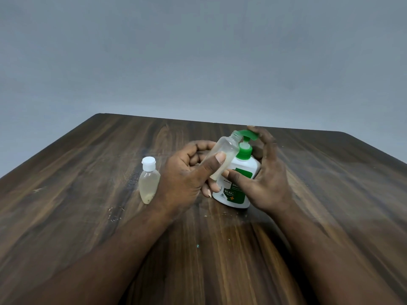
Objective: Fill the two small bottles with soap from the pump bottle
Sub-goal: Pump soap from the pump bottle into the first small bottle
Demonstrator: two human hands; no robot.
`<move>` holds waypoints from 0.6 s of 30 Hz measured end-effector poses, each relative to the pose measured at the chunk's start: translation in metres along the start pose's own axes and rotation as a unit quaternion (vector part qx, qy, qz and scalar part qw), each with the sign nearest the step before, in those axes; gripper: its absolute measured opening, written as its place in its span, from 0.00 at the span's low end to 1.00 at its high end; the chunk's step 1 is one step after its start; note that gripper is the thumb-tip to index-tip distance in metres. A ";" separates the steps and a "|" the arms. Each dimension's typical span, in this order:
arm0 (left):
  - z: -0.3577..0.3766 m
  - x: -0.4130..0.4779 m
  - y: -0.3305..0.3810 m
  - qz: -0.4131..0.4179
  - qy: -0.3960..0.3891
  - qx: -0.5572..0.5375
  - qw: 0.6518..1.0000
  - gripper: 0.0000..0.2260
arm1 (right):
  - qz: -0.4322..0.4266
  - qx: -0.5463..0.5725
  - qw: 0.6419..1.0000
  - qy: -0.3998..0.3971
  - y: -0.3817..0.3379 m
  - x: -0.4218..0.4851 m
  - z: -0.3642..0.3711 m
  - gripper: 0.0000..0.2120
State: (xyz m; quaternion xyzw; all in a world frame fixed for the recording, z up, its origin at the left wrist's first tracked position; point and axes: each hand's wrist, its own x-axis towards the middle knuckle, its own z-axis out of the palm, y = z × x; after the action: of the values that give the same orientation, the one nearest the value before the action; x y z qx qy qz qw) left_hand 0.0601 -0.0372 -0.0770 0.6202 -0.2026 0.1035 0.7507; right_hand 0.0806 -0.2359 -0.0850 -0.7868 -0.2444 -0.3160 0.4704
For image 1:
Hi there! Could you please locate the person's right hand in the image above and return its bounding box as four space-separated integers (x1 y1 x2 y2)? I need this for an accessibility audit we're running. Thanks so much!
222 125 294 216

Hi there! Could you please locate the person's left hand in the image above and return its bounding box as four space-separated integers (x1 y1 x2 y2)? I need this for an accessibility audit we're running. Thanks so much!
155 140 227 220

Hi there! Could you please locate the small clear bottle white cap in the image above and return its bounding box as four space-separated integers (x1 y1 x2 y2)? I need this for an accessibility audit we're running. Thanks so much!
138 156 161 205

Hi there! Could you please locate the white hand sanitizer pump bottle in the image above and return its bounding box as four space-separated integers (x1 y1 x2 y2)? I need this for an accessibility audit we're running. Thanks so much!
212 129 262 209

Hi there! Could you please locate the small clear bottle green-capped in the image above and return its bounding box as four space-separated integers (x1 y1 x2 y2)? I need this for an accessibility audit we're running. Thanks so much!
208 130 245 181

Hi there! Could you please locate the person's right forearm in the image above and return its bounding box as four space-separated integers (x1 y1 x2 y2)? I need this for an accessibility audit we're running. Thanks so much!
270 200 407 305

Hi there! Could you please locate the person's left forearm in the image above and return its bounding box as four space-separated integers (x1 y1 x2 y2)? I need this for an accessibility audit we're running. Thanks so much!
16 200 191 305

